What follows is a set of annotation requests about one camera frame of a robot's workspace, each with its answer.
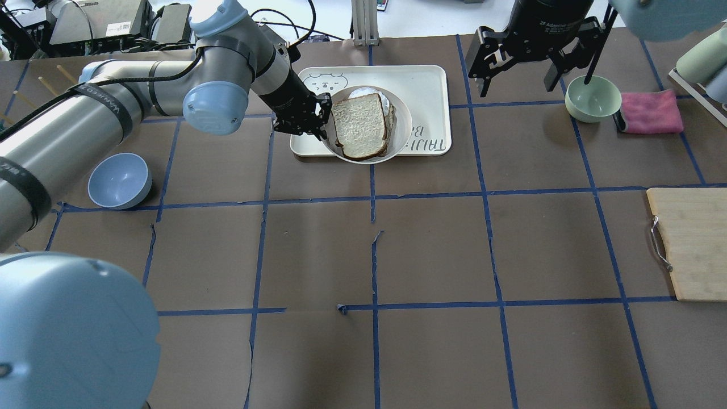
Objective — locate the cream round plate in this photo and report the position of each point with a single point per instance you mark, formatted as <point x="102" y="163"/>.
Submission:
<point x="402" y="129"/>

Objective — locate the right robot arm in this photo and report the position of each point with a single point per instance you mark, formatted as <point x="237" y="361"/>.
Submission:
<point x="648" y="20"/>

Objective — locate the fried egg toy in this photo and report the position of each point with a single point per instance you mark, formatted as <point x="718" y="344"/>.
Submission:
<point x="368" y="90"/>

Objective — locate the wooden cutting board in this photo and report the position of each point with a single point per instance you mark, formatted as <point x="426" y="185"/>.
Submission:
<point x="692" y="226"/>

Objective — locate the pink cloth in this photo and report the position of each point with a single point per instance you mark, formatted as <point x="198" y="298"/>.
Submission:
<point x="649" y="113"/>

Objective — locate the blue bowl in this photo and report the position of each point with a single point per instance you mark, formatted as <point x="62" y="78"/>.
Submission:
<point x="120" y="182"/>

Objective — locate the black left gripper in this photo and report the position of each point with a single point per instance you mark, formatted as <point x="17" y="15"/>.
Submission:
<point x="285" y="95"/>

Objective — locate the bread slice on plate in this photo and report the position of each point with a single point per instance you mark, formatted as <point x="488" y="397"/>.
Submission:
<point x="389" y="119"/>

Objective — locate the white bear tray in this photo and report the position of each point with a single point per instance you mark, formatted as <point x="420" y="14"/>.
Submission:
<point x="422" y="89"/>

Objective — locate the aluminium frame post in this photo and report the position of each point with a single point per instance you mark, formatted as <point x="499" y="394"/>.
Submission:
<point x="365" y="23"/>

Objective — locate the brown crust bread slice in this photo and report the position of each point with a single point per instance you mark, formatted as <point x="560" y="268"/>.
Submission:
<point x="359" y="127"/>

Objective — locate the wooden rack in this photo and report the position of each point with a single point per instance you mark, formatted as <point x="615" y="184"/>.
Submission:
<point x="28" y="84"/>

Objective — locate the green mug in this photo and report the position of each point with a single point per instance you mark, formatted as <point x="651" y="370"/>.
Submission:
<point x="705" y="59"/>

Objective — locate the blue mug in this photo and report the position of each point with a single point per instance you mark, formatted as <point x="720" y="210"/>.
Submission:
<point x="716" y="89"/>

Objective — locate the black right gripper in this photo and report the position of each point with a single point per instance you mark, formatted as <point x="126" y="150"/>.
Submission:
<point x="539" y="24"/>

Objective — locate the green bowl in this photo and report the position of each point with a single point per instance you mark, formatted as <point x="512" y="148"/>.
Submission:
<point x="592" y="102"/>

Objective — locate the white wire mug rack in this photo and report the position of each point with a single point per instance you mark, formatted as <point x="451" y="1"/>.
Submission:
<point x="698" y="93"/>

